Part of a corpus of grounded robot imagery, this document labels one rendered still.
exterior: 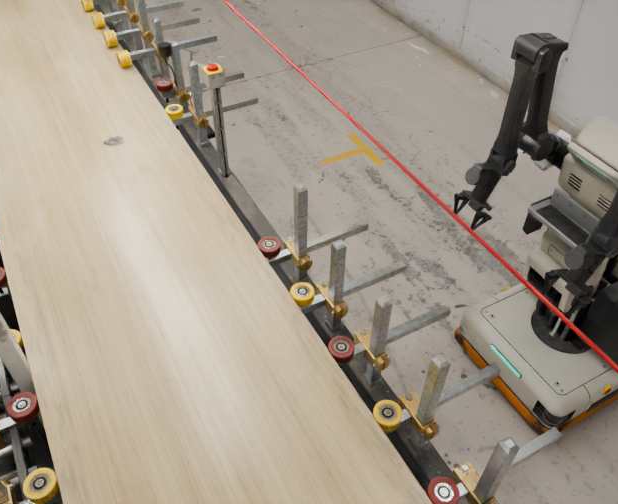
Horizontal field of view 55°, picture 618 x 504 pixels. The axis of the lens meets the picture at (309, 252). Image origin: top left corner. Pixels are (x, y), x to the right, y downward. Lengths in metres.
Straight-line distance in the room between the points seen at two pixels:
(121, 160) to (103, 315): 0.82
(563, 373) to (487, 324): 0.37
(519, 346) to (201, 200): 1.48
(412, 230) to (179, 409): 2.15
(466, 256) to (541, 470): 1.24
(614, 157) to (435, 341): 1.40
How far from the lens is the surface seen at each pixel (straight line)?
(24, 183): 2.59
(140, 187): 2.42
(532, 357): 2.72
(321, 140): 4.18
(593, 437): 2.95
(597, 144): 2.01
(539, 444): 1.83
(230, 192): 2.64
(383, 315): 1.69
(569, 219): 2.18
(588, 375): 2.76
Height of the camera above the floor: 2.37
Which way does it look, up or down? 45 degrees down
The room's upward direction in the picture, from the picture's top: 1 degrees clockwise
